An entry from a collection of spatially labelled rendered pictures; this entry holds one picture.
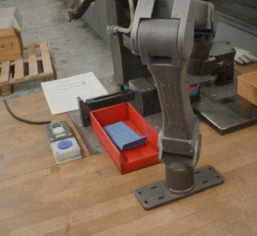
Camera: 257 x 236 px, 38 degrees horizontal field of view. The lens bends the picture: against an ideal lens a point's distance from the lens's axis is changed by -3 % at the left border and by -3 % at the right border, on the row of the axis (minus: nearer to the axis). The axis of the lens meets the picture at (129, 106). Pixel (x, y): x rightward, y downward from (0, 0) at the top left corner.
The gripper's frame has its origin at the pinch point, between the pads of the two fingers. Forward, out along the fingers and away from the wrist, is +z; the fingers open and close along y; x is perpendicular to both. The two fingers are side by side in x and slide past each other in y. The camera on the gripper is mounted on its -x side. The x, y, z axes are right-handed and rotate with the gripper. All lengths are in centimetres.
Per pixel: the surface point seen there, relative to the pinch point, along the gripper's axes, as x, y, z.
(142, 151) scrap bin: 16.1, -9.5, 7.7
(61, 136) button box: 34.1, 4.4, 11.7
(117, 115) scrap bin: 16.3, 7.9, 13.4
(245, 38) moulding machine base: -64, 48, 34
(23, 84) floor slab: 30, 225, 217
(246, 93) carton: -24.1, 0.4, 9.3
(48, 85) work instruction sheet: 30, 45, 34
